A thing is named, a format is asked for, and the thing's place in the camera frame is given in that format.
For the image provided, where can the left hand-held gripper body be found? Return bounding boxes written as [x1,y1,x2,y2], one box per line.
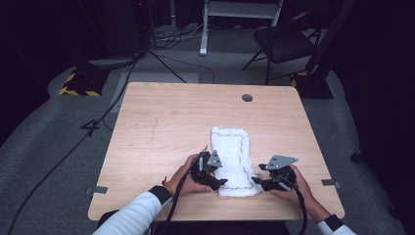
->
[190,149,223,186]

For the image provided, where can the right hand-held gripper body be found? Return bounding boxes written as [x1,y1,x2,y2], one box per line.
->
[265,155,299,192]

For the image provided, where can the white cloth with red stitching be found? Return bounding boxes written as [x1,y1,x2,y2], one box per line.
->
[209,126,264,199]

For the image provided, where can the person's left hand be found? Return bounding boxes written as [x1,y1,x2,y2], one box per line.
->
[167,154,211,199]

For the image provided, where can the person's right hand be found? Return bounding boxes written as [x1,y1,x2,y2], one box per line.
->
[269,164,327,223]

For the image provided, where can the grey tape strip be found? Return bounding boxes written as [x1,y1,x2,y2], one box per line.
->
[320,178,344,190]
[85,185,109,196]

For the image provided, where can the yellow-black striped stand base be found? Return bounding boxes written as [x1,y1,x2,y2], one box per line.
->
[58,67,111,97]
[289,71,335,100]

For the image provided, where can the black tripod leg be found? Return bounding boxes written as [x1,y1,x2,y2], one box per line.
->
[146,48,188,84]

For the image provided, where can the black folding chair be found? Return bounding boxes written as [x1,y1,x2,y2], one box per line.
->
[242,8,327,86]

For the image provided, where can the grey flat stand platform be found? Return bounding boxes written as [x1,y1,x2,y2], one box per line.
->
[87,57,139,71]

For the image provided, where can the black slanted stand pole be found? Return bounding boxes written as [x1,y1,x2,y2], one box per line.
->
[305,0,358,76]

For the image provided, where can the orange string bracelet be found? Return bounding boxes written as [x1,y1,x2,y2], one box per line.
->
[161,176,175,197]

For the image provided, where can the left hand-held gripper black cable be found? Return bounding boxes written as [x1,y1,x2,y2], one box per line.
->
[156,145,209,235]

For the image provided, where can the hand-held gripper black cable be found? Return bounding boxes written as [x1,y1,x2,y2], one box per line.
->
[283,175,309,235]
[156,145,209,235]

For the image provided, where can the right hand-held gripper black cable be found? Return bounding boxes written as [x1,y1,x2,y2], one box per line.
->
[283,175,309,235]

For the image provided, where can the thin black floor cable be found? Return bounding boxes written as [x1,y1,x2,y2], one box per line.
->
[156,52,216,85]

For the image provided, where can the bundle of floor cables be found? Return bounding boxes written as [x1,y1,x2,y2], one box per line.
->
[149,21,211,51]

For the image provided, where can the long black floor cable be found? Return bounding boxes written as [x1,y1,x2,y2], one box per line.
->
[6,55,142,235]

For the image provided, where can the white metal desk frame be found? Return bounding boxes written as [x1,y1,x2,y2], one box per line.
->
[199,0,284,57]

